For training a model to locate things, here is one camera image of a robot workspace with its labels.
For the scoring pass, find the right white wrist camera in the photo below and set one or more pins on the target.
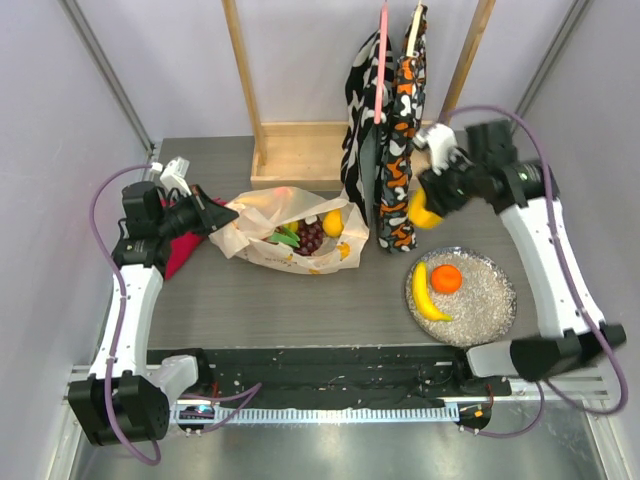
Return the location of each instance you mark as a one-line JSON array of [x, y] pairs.
[[438, 139]]

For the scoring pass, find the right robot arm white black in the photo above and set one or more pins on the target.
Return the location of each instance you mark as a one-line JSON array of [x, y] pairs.
[[572, 331]]

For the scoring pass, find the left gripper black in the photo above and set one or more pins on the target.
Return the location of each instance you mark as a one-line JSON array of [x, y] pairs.
[[209, 214]]

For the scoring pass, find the pink clothes hanger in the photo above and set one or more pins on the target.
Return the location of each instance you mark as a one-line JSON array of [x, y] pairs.
[[380, 80]]

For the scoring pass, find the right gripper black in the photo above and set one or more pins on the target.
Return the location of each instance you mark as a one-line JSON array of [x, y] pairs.
[[441, 189]]

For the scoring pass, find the red cloth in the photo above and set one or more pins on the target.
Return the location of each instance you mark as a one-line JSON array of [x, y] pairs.
[[181, 250]]

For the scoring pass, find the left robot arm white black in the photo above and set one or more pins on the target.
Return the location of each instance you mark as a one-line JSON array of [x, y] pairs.
[[121, 398]]

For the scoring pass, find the banana print plastic bag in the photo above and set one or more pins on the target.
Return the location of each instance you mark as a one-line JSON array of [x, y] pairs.
[[293, 230]]

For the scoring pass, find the fake yellow banana bunch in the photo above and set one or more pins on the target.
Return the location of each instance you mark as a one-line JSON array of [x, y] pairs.
[[422, 298]]

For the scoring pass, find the wooden clothes rack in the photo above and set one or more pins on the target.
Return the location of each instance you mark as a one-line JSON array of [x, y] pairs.
[[306, 154]]

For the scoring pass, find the fake orange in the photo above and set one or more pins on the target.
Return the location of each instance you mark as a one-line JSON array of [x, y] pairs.
[[446, 279]]

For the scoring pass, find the fake yellow lemon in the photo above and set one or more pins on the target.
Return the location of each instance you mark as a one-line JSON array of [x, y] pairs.
[[333, 224]]

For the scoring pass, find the orange camouflage garment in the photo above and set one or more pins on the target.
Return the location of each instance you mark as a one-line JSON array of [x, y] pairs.
[[395, 231]]

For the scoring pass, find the speckled silver plate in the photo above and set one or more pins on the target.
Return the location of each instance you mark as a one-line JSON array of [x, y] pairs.
[[482, 310]]

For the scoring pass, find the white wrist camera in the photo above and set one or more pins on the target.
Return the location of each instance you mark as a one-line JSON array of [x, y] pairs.
[[438, 139], [173, 175]]

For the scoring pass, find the white cable duct strip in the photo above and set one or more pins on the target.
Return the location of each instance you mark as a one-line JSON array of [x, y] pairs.
[[193, 415]]

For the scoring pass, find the fake purple grapes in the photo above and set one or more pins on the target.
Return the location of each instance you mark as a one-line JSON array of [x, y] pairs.
[[311, 237]]

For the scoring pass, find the fake red dragon fruit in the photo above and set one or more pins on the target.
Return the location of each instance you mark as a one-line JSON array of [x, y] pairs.
[[285, 236]]

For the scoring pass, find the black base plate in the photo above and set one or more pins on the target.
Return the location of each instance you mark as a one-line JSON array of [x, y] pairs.
[[337, 378]]

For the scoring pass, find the fake yellow bell pepper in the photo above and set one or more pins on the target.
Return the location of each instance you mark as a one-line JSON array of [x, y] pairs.
[[419, 215]]

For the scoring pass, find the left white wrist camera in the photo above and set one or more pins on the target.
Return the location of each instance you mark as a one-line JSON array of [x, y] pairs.
[[173, 175]]

